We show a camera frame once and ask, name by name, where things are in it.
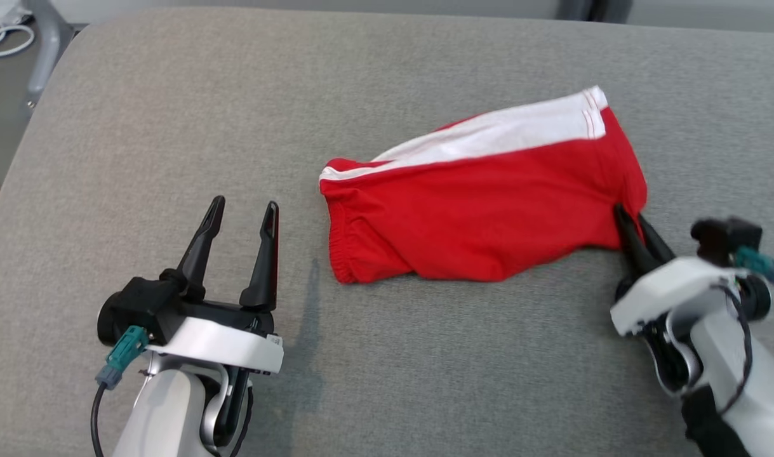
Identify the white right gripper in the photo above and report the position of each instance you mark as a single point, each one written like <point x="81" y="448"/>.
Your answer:
<point x="666" y="285"/>

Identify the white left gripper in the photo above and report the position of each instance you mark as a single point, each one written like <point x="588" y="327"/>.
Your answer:
<point x="234" y="343"/>

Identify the red shorts with white stripe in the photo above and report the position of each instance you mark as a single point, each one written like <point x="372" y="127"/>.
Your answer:
<point x="475" y="216"/>

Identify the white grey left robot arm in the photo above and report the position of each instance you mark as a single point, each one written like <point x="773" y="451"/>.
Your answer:
<point x="164" y="412"/>

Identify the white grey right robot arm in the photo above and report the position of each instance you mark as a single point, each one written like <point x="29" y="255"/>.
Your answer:
<point x="742" y="393"/>

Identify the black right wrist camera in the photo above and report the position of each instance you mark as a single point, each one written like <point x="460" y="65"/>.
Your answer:
<point x="723" y="238"/>

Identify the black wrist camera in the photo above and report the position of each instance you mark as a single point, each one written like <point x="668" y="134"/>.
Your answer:
<point x="723" y="238"/>
<point x="136" y="308"/>

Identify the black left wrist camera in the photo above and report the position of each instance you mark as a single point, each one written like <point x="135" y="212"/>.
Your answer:
<point x="136" y="308"/>

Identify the grey partition post with foot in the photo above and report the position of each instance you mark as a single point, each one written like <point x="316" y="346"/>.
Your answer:
<point x="44" y="51"/>

